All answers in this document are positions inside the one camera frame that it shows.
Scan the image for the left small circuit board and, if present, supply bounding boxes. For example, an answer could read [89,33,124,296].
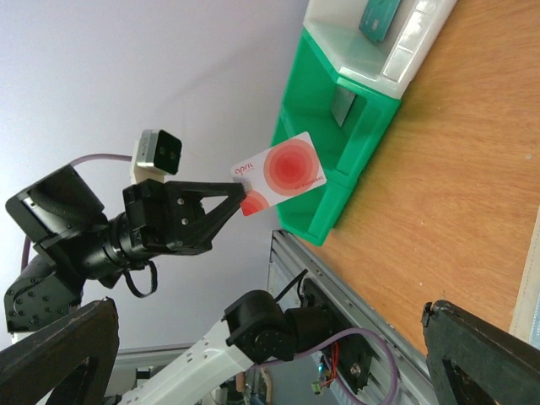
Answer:
[311,355,337,396]

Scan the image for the teal card in box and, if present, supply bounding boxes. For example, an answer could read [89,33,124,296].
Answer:
[359,0,401,42]

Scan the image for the translucent white plastic box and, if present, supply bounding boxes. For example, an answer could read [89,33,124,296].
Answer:
[303,1,456,99]

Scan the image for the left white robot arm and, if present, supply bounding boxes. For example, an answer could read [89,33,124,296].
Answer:
[1,165,330,404]

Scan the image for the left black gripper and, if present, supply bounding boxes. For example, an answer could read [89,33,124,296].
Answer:
[121,180,246,256]

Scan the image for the white red dot card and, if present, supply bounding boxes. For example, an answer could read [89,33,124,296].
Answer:
[230,132,327,217]

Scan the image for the green plastic tray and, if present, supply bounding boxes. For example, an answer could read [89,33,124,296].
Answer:
[272,30,401,246]

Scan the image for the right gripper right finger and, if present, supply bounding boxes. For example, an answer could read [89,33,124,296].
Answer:
[422,300,539,404]

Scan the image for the aluminium front rail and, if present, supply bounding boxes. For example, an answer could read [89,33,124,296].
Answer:
[267,230,438,404]

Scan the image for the beige card holder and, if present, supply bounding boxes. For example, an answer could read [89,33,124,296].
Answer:
[510,216,539,349]

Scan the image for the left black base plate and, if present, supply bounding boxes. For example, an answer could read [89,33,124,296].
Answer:
[301,278,375,394]

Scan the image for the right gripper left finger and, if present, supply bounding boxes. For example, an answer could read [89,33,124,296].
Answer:
[1,298,119,404]

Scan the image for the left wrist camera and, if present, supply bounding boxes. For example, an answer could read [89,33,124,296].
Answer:
[130,129,182,185]

